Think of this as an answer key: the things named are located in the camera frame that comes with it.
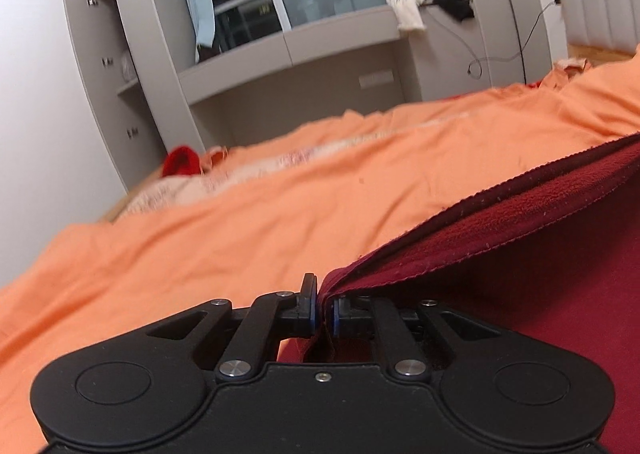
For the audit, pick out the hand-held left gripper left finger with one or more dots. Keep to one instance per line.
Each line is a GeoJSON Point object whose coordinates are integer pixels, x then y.
{"type": "Point", "coordinates": [310, 319]}

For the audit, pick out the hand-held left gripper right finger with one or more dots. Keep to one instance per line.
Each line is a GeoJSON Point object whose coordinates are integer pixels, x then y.
{"type": "Point", "coordinates": [338, 319]}

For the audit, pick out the dark red towel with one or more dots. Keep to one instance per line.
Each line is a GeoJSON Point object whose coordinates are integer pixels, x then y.
{"type": "Point", "coordinates": [550, 284]}

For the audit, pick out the orange bed cover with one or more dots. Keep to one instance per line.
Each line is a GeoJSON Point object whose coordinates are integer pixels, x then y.
{"type": "Point", "coordinates": [275, 199]}

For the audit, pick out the pink patterned bed sheet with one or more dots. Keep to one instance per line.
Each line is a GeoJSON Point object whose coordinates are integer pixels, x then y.
{"type": "Point", "coordinates": [200, 184]}

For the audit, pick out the bright red cloth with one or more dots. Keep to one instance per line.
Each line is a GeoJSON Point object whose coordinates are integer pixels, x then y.
{"type": "Point", "coordinates": [181, 162]}

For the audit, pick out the grey window desk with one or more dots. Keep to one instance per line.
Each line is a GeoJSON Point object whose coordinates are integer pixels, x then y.
{"type": "Point", "coordinates": [300, 54]}

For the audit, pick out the grey built-in wardrobe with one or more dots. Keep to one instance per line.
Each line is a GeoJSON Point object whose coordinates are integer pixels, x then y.
{"type": "Point", "coordinates": [490, 34]}
{"type": "Point", "coordinates": [150, 59]}

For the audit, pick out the grey wardrobe door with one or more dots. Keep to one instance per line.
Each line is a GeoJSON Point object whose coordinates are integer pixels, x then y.
{"type": "Point", "coordinates": [100, 84]}

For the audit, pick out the white garment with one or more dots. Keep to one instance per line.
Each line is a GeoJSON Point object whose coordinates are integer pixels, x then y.
{"type": "Point", "coordinates": [410, 9]}

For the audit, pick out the black garment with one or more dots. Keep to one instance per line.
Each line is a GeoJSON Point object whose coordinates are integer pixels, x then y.
{"type": "Point", "coordinates": [457, 4]}

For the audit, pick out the white wall socket plate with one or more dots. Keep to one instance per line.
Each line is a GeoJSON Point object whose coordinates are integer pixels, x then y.
{"type": "Point", "coordinates": [376, 79]}

